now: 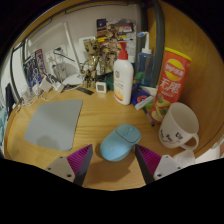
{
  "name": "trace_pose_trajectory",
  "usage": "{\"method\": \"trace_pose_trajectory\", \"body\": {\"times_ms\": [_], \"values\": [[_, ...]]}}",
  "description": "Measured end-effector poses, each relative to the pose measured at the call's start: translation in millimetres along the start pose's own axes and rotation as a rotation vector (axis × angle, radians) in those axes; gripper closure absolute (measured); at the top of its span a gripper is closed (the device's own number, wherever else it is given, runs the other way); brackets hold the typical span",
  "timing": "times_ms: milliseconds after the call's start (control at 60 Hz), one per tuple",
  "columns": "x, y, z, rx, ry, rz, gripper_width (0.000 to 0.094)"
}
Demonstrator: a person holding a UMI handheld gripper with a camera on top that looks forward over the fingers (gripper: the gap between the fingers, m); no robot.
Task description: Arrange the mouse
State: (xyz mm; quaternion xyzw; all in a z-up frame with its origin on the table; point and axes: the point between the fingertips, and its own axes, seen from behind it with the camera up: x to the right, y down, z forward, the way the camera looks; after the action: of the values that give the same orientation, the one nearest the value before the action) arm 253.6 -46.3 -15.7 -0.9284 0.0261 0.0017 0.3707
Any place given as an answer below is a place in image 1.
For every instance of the black hanging bag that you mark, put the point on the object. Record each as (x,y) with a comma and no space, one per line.
(9,98)

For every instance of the white mug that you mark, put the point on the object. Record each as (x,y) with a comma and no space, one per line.
(178,128)

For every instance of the light blue computer mouse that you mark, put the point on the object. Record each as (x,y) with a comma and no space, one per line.
(120,143)

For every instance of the black ruler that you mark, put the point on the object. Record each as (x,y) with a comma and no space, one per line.
(85,90)

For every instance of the grey mouse pad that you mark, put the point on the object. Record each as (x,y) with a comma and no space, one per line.
(53,125)

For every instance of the blue spray bottle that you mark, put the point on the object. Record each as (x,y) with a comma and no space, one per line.
(145,65)

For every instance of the colourful printed figure box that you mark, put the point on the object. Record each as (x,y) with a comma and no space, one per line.
(116,33)

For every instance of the small blue box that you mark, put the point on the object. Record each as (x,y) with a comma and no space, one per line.
(141,99)

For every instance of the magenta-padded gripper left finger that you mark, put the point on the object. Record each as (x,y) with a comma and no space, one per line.
(63,168)

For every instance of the blue model kit box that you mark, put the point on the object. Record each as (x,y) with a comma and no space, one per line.
(33,68)

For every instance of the white red-pump lotion bottle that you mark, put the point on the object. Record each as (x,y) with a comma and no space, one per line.
(123,80)

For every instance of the brown tree figure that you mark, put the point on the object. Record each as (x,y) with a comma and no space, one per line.
(90,63)

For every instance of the wooden shelf unit black frame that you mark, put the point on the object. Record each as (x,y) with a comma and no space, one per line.
(159,40)

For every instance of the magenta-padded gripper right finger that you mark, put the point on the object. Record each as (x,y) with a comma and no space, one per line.
(165,166)

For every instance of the small white desk clock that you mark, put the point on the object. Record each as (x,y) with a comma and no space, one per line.
(101,87)

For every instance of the white charger block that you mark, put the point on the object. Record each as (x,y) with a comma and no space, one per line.
(45,85)

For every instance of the red chips can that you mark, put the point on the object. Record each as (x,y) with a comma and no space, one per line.
(171,80)

